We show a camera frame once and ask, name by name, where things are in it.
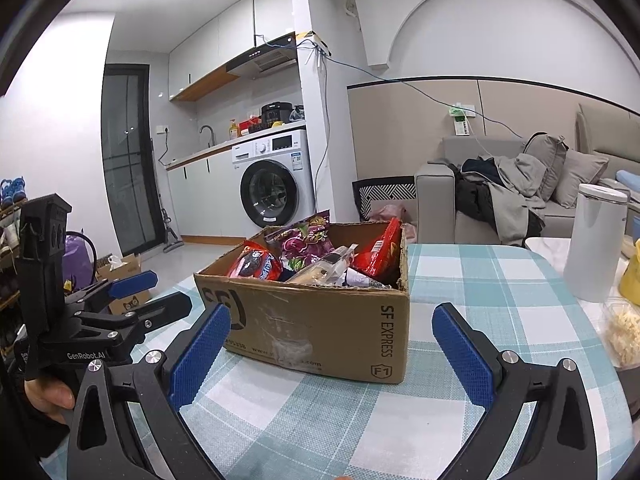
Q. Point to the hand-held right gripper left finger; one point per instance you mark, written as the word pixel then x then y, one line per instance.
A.
pixel 200 355

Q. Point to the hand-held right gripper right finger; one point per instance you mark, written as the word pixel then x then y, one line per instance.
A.
pixel 465 355

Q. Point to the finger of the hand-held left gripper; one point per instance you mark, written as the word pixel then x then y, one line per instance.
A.
pixel 165 307
pixel 132 285

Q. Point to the red cookie packet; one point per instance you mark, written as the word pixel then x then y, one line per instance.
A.
pixel 255 265

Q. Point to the brown cardboard box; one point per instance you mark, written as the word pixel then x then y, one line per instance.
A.
pixel 325 320

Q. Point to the red cone snack packet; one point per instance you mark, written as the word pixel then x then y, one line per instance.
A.
pixel 380 255

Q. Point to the person's left forearm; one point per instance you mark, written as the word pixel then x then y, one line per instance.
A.
pixel 20 430

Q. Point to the clear container of snacks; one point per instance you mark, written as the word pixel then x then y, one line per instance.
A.
pixel 625 330

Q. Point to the person's left hand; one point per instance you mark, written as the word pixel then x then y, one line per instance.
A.
pixel 47 395

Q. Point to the small cardboard box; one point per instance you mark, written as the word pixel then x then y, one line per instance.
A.
pixel 125 270

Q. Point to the shoe rack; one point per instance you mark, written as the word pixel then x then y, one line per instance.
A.
pixel 10 270

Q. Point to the purple bag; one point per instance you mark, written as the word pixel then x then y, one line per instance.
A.
pixel 77 260

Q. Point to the upright vacuum cleaner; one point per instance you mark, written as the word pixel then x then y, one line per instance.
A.
pixel 172 246

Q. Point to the pair of blue shoes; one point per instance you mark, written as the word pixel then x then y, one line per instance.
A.
pixel 12 190

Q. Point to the white lower kitchen cabinets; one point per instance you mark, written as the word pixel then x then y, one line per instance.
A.
pixel 200 195

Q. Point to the white kitchen cabinets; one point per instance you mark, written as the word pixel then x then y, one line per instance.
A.
pixel 200 195
pixel 235 30

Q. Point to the black framed glass door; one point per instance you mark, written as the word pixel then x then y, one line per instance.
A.
pixel 125 160

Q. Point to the grey sofa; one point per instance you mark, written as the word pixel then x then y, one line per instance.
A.
pixel 435 210

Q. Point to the pink plastic bag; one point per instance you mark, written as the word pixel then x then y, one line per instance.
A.
pixel 387 210

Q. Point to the pile of clothes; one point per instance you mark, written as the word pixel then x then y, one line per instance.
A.
pixel 510 195

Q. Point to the white cylindrical kettle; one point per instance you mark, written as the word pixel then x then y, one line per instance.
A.
pixel 595 250

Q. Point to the metal kitchen faucet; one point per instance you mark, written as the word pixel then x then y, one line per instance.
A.
pixel 213 137

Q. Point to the black white patterned basket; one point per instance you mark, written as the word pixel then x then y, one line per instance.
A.
pixel 385 192

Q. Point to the yellow bottle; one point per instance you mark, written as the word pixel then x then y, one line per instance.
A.
pixel 233 131

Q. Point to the yellow plastic bag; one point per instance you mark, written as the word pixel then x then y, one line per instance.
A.
pixel 631 275

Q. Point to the red box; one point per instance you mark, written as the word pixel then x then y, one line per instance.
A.
pixel 249 126

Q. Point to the white washing machine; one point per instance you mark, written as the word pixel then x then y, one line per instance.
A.
pixel 300 160

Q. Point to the dark grey pillow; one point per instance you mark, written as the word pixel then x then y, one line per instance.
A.
pixel 545 160

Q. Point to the light grey pillow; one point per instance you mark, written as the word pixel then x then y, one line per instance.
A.
pixel 580 177

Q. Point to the black rice cooker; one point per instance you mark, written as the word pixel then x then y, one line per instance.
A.
pixel 276 114

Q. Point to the white remote control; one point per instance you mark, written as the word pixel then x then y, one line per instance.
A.
pixel 462 126

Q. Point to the dark plastic bag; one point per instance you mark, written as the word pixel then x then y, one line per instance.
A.
pixel 298 112

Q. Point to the light blue pillow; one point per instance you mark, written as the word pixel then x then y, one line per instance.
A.
pixel 629 180

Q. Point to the black range hood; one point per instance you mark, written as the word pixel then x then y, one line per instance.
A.
pixel 265 60

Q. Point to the white upper kitchen cabinets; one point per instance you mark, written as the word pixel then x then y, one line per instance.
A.
pixel 235 30

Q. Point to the white router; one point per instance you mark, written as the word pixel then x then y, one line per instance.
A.
pixel 315 42

